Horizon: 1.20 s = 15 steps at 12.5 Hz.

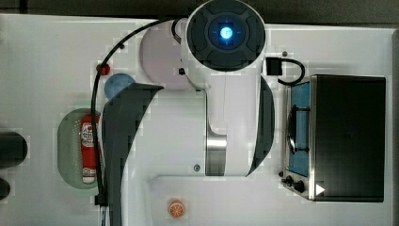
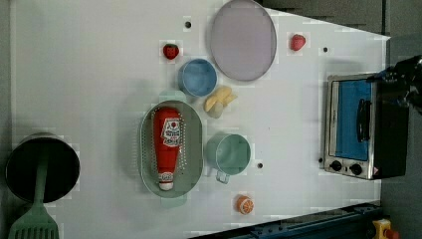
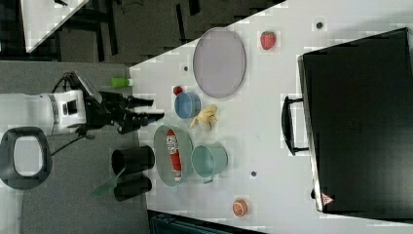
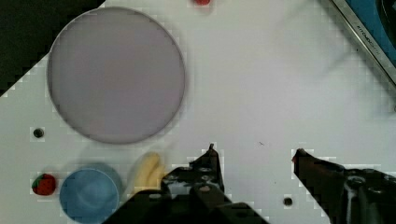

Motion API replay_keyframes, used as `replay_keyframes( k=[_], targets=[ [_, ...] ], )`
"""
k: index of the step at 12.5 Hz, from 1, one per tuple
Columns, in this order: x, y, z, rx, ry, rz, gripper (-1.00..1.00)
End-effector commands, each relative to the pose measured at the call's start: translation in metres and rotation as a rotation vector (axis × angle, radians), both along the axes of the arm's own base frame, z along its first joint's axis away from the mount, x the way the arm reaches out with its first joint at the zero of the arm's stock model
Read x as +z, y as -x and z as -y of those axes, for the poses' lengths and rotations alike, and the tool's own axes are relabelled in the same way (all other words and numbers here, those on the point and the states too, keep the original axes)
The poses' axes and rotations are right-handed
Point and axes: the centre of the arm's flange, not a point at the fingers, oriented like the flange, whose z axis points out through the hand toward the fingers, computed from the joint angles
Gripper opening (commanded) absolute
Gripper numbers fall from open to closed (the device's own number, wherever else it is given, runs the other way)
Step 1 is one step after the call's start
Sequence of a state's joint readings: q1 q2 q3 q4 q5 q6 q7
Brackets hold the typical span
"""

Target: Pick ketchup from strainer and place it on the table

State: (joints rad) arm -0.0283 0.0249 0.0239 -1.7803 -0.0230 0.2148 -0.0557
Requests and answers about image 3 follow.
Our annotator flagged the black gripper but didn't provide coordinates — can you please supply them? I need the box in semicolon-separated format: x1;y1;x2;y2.
76;76;165;135

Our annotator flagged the red plush ketchup bottle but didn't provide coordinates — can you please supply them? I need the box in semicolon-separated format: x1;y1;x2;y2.
166;130;182;182

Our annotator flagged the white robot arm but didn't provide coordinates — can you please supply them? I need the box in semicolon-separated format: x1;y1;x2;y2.
0;71;164;190

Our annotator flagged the green oval strainer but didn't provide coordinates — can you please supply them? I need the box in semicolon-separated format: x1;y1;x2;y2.
154;125;193;187

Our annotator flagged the green bottle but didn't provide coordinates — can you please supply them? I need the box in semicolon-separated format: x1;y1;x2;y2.
110;77;133;88

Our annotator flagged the small red ball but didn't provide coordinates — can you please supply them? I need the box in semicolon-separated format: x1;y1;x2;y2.
172;86;183;96

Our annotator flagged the blue bowl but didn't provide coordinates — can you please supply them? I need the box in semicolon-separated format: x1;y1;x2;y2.
174;93;201;119

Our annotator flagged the yellow plush banana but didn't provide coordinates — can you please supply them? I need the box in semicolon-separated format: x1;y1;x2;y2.
190;104;217;132

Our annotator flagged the lower black cylinder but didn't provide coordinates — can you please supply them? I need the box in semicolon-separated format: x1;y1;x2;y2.
114;175;152;202

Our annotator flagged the green spatula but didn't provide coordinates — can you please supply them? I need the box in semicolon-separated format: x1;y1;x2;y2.
92;168;126;198

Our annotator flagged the green metal bucket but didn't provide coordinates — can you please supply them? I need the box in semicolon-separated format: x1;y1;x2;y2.
191;142;228;184

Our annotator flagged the grey oval plate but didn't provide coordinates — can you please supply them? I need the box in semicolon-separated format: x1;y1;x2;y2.
193;27;246;98

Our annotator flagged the dark teal crate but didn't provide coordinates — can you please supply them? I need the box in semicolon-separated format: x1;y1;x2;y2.
147;210;264;234

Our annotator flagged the white background table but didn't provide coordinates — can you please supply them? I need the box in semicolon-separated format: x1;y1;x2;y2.
19;0;90;53

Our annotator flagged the orange slice toy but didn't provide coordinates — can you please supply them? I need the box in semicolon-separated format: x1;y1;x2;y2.
232;199;248;216

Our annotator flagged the red plush strawberry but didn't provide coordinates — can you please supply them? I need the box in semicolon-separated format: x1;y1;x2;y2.
260;31;277;51

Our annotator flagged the black oven appliance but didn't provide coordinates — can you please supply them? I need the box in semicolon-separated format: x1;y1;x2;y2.
298;27;413;222

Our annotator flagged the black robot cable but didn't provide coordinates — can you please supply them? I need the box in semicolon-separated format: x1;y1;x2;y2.
50;71;95;157

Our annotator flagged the black oven door handle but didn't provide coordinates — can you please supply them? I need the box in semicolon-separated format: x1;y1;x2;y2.
282;97;309;155

